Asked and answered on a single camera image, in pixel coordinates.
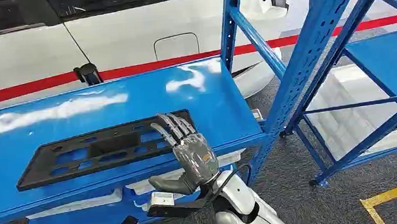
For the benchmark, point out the black plastic plate frame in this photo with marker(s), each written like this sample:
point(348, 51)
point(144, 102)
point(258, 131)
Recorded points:
point(32, 177)

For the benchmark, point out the white car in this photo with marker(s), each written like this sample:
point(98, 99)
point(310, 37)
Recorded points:
point(18, 58)

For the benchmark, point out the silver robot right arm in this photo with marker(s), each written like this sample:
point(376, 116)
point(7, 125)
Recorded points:
point(238, 197)

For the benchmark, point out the white platform block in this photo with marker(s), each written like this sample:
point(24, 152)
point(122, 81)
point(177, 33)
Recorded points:
point(347, 127)

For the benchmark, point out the black stanchion post head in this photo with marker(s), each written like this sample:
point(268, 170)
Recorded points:
point(88, 74)

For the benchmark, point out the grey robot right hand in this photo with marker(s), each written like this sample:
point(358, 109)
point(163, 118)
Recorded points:
point(195, 158)

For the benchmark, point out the red barrier belt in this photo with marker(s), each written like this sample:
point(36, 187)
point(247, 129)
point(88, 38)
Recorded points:
point(20, 89)

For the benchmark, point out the blue steel shelf rack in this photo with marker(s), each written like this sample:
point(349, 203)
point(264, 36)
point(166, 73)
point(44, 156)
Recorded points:
point(388, 62)
point(183, 105)

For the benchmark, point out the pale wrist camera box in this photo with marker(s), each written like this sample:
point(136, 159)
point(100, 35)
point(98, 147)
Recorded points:
point(160, 200)

